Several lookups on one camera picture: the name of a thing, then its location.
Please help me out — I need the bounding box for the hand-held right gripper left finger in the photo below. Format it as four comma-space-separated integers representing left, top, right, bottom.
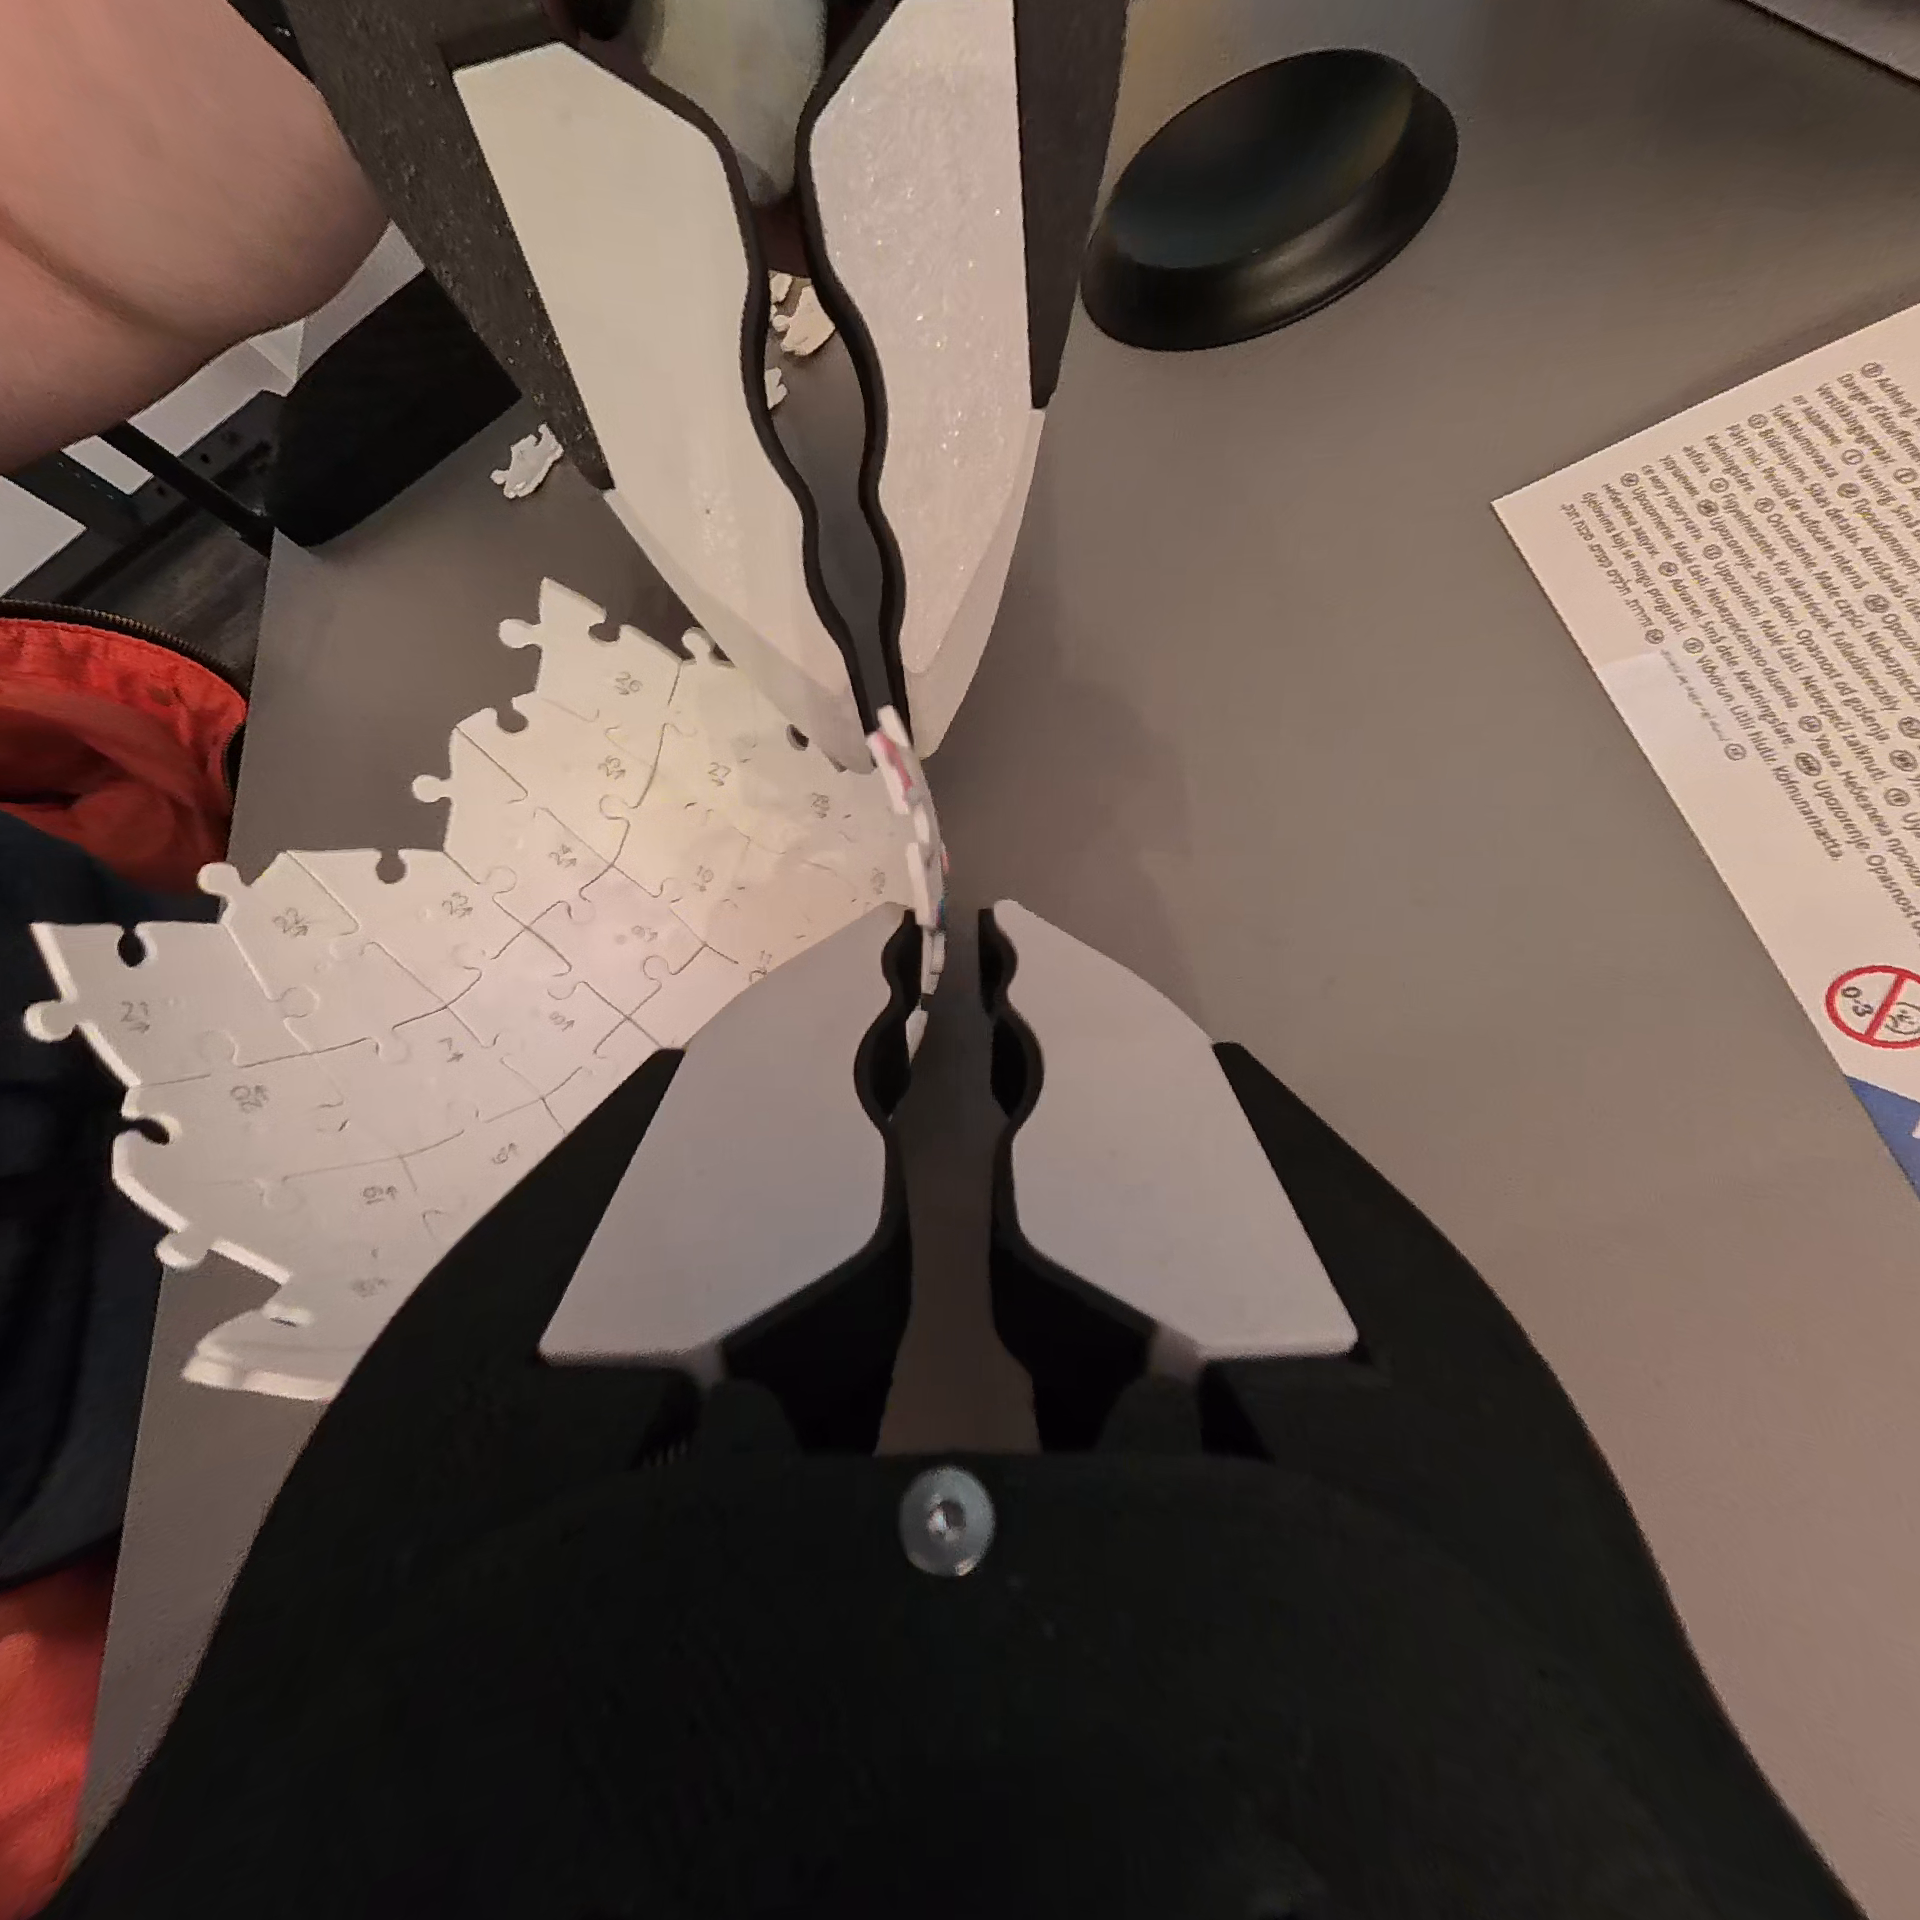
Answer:
539, 902, 917, 1450

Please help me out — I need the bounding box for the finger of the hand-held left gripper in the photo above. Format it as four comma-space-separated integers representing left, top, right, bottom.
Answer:
449, 35, 900, 778
796, 0, 1056, 749

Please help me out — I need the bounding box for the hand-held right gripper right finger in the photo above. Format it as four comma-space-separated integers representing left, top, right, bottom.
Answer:
976, 902, 1357, 1450

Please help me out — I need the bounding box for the pile of white puzzle pieces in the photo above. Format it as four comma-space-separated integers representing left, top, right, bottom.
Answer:
494, 267, 837, 506

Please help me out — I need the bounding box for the half built puzzle ball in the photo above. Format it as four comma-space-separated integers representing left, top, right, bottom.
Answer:
21, 581, 952, 1399

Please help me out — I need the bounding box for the small curved puzzle piece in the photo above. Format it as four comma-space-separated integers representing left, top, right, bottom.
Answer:
866, 701, 952, 1002

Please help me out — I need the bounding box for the black round ball stand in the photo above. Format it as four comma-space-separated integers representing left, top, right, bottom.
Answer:
1086, 50, 1463, 354

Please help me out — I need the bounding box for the person's left hand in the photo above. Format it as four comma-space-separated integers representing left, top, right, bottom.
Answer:
0, 0, 392, 474

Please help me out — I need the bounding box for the black jacket with orange lining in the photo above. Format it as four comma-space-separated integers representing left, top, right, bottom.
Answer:
0, 596, 250, 1920

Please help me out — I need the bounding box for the person's dark blue shirt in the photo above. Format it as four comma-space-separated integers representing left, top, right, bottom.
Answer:
0, 811, 227, 1592

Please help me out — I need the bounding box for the white instruction leaflet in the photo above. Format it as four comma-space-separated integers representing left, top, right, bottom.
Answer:
1490, 296, 1920, 1184

